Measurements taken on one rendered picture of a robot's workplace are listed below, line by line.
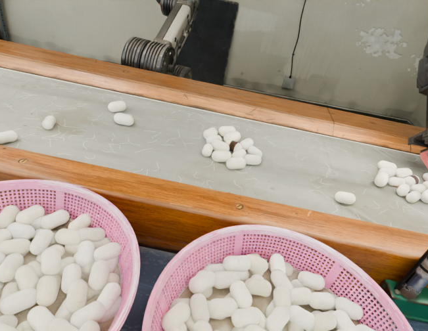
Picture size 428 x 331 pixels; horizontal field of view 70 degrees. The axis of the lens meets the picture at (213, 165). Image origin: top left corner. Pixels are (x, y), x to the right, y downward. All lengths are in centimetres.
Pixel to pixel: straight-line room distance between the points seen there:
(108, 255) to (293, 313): 21
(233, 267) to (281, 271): 6
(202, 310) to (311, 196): 28
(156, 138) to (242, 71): 213
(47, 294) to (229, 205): 23
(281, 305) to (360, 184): 32
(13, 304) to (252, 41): 244
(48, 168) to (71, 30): 249
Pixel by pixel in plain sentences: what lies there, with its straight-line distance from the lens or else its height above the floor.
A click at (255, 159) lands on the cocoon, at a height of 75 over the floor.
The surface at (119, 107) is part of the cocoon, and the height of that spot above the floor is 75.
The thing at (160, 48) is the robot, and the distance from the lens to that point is 94.
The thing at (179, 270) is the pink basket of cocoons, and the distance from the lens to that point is 36.
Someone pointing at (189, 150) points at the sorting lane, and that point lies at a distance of 56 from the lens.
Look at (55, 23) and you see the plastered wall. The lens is 297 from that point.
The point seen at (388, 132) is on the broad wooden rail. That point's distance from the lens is 83.
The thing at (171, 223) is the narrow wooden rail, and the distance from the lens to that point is 43.
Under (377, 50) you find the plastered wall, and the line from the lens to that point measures 283.
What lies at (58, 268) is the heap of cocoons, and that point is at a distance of 39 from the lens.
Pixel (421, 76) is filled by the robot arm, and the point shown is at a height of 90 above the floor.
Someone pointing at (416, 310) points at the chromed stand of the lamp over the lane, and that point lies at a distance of 53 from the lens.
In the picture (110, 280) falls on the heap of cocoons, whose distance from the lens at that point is 38.
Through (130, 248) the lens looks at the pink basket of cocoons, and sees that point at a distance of 37.
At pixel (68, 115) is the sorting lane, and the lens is 65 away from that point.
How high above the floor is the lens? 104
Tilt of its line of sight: 35 degrees down
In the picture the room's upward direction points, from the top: 12 degrees clockwise
